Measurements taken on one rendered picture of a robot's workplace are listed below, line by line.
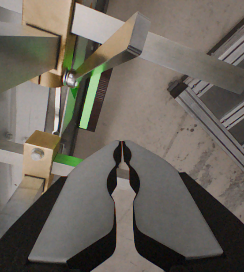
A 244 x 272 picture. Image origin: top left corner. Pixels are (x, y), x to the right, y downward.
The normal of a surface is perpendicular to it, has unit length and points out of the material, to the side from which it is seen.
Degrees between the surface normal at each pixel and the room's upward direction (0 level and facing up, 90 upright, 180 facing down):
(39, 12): 0
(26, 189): 90
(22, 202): 90
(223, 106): 0
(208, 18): 0
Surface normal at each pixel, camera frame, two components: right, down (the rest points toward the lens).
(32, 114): 0.02, 0.49
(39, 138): 0.32, -0.83
